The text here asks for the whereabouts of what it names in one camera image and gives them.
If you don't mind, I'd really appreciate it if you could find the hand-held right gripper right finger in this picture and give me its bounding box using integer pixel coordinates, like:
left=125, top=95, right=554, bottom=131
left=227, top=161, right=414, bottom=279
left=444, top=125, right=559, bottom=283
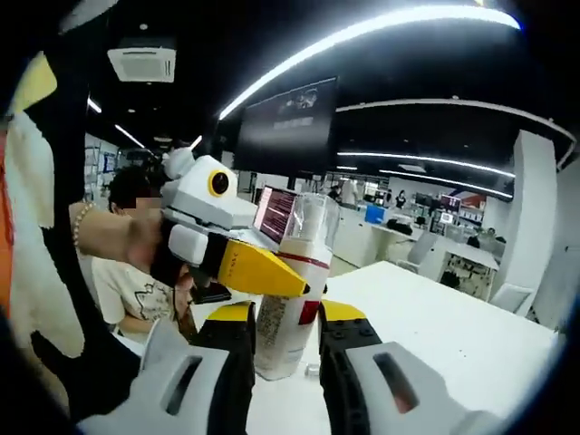
left=318, top=298, right=504, bottom=435

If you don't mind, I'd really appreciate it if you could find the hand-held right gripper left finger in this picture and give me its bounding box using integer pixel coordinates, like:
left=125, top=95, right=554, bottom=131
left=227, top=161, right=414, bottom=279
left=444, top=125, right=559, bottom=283
left=76, top=301, right=258, bottom=435

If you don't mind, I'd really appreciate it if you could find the white red-square skincare pump bottle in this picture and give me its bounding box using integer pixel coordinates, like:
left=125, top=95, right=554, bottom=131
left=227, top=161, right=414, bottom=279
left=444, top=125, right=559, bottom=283
left=253, top=191, right=342, bottom=382

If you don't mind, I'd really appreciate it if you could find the person's left hand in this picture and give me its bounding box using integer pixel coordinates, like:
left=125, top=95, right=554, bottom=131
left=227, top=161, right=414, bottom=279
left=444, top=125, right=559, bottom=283
left=124, top=216, right=196, bottom=294

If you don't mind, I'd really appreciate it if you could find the black phone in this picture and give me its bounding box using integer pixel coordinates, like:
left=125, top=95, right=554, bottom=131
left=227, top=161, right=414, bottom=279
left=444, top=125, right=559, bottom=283
left=192, top=281, right=233, bottom=305

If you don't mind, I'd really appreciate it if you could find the white laptop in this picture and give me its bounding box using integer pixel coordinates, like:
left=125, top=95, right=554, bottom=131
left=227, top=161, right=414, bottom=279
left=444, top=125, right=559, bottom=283
left=251, top=184, right=301, bottom=247

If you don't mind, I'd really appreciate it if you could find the person's head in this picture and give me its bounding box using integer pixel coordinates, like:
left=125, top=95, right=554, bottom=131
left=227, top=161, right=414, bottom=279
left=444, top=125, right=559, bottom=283
left=107, top=165, right=162, bottom=218

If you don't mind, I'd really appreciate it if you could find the person's cream shirt torso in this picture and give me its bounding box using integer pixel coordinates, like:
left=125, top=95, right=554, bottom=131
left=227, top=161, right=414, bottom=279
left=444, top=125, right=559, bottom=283
left=90, top=256, right=196, bottom=339

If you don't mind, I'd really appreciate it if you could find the large hanging black monitor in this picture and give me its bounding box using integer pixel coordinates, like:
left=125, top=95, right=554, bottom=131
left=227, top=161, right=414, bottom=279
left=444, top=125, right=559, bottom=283
left=232, top=75, right=340, bottom=176

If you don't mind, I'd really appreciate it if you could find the ceiling air conditioner unit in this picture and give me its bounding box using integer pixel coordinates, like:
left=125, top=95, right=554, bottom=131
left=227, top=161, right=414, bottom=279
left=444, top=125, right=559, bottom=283
left=107, top=36, right=178, bottom=84

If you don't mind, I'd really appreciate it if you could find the ceiling light strip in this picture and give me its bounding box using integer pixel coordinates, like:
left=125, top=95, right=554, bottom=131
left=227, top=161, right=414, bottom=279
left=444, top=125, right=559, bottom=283
left=218, top=5, right=522, bottom=121

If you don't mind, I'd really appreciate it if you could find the pearl bracelet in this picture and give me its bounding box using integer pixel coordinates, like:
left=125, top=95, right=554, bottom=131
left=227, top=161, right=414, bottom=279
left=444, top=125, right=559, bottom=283
left=72, top=201, right=97, bottom=249

